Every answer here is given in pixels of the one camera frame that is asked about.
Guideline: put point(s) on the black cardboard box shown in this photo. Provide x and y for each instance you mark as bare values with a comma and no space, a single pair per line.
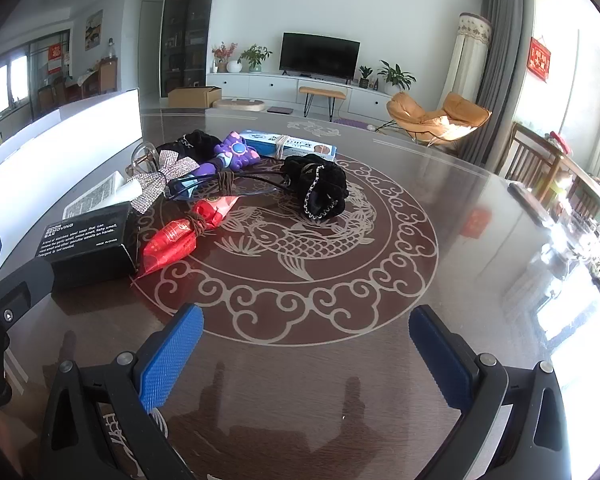
85,240

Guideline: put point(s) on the blue translucent glasses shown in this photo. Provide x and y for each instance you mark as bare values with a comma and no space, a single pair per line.
185,187

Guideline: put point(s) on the brown cardboard box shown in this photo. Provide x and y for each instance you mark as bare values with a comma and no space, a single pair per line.
192,97

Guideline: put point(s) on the beige round cushion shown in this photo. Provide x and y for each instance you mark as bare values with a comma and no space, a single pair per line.
240,105

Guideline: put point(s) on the purple butterfly toy wand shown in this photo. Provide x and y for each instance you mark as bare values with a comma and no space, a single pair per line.
235,150

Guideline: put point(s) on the red hanging decoration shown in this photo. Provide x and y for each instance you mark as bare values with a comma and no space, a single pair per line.
540,59

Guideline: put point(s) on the purple mat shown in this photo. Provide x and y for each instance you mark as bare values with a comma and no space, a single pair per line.
350,123

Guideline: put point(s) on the plain black scrunchie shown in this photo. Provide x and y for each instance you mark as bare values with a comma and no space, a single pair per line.
195,141

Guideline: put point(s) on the rhinestone bow hair clip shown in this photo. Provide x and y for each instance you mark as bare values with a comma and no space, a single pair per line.
172,167

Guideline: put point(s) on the cluttered wooden side table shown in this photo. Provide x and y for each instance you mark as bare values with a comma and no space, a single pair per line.
590,220

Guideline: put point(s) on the tan bench with metal legs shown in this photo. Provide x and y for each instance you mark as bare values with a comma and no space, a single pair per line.
322,91

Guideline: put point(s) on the wooden chair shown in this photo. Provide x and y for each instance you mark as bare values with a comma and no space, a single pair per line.
530,160

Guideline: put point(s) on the blue white medicine box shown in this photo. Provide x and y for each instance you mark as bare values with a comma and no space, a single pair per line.
260,141

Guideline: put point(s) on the tan rubber band bundle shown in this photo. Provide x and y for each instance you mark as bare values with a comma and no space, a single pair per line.
279,147

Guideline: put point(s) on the covered standing air conditioner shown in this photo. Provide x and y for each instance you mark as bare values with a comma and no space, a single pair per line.
467,50

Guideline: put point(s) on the white printed pouch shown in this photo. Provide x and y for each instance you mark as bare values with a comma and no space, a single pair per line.
97,192

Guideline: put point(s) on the wooden side cabinet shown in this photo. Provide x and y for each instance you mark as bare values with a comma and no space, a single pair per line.
108,76

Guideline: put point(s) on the red flower arrangement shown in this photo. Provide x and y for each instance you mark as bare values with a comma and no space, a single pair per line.
224,52

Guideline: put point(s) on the brown patterned desktop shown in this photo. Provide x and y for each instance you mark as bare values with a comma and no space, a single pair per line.
305,385

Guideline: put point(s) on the small potted plant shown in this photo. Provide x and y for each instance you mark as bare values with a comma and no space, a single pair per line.
365,75

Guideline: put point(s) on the white round vase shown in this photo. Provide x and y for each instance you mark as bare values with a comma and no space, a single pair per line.
235,67

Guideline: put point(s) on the red paper poster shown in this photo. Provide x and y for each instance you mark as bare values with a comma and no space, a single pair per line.
59,59

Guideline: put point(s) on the orange lounge chair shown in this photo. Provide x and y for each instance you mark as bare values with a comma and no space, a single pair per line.
410,110

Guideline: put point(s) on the clear hair claw clip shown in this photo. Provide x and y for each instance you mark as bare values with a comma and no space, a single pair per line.
152,149

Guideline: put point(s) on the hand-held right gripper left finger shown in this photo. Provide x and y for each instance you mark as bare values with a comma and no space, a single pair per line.
172,355

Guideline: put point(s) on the dark glass cabinet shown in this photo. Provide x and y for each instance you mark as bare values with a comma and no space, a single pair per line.
185,35

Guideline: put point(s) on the white television cabinet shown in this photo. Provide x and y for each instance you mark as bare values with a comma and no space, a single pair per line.
260,85

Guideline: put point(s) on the grey curtain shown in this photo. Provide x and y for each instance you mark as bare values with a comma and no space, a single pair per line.
505,60

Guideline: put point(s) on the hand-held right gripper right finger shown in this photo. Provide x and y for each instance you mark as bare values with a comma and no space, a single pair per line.
442,355

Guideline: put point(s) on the clear water bottle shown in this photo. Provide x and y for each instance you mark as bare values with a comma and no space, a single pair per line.
111,49

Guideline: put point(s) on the white storage box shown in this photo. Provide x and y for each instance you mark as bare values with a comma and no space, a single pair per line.
80,125

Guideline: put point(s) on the leafy green potted plant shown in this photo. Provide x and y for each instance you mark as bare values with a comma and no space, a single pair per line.
256,55

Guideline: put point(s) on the black television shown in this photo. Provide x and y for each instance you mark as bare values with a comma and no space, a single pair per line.
320,55

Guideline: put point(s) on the red foil packet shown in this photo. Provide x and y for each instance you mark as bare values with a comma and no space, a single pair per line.
167,247
215,210

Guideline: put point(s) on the framed landscape painting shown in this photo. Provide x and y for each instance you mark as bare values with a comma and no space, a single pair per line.
94,30

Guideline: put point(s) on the black flat scale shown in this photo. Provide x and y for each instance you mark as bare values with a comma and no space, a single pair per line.
279,110

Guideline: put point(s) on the large potted plant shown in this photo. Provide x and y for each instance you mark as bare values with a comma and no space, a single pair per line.
395,75

